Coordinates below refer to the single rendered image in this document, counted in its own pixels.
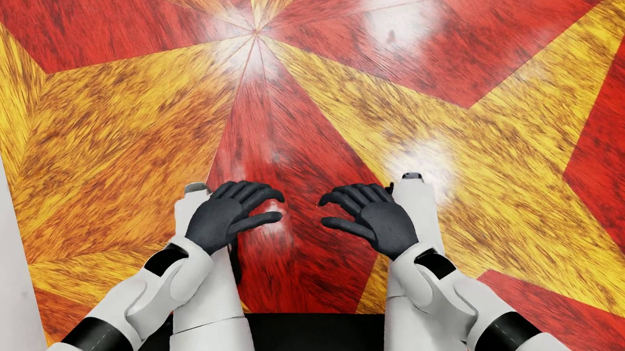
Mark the white right robot leg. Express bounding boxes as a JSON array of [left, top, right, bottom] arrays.
[[361, 168, 470, 351]]

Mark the white robot leg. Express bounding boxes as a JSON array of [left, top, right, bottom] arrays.
[[361, 168, 470, 351], [148, 178, 257, 351]]

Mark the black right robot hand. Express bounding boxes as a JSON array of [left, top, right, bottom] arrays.
[[316, 177, 421, 269]]

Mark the white left robot leg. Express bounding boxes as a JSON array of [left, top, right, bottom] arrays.
[[148, 178, 257, 351]]

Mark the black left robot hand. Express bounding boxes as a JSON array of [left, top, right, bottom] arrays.
[[179, 175, 291, 259]]

